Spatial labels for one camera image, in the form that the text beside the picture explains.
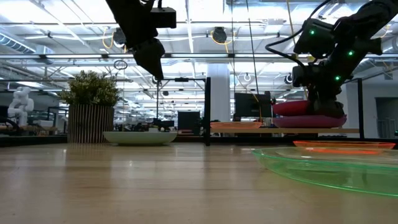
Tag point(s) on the black square equipment box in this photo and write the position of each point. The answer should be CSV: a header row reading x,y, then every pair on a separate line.
x,y
189,123

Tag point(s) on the red transparent plastic plate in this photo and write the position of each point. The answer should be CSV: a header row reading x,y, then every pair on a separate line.
x,y
236,125

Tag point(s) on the magenta opaque plate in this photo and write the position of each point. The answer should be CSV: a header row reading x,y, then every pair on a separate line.
x,y
292,108

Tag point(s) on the long ceiling light rail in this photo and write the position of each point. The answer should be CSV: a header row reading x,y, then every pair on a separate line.
x,y
199,56

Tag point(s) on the black aluminium table frame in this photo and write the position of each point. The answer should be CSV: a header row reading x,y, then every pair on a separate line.
x,y
31,141

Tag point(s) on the black metal gantry frame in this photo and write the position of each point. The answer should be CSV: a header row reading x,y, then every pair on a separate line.
x,y
182,79

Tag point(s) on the wooden shelf with black frame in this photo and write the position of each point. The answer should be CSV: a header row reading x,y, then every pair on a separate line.
x,y
207,109

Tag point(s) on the purple opaque plate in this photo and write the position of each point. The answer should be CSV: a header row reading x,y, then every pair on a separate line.
x,y
308,122

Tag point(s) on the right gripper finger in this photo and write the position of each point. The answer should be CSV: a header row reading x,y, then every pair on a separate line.
x,y
328,107

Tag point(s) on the potted plant in striped pot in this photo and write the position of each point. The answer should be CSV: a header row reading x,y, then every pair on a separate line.
x,y
90,105

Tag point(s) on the green transparent plastic plate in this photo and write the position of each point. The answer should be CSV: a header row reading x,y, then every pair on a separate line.
x,y
329,171

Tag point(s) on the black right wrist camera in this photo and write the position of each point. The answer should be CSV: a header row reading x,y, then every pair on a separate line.
x,y
314,37

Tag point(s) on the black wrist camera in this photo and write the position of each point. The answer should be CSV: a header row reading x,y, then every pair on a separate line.
x,y
314,37
163,17

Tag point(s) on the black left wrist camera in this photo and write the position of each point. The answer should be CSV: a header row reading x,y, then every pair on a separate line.
x,y
163,17

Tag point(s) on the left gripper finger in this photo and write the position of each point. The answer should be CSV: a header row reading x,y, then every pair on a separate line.
x,y
150,59

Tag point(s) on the pale teal opaque plate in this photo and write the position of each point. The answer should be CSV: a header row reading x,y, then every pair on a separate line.
x,y
140,137

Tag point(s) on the orange transparent plastic plate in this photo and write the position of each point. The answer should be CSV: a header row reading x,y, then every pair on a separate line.
x,y
342,145

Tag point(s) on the black computer monitor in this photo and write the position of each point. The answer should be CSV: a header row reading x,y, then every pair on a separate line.
x,y
252,105

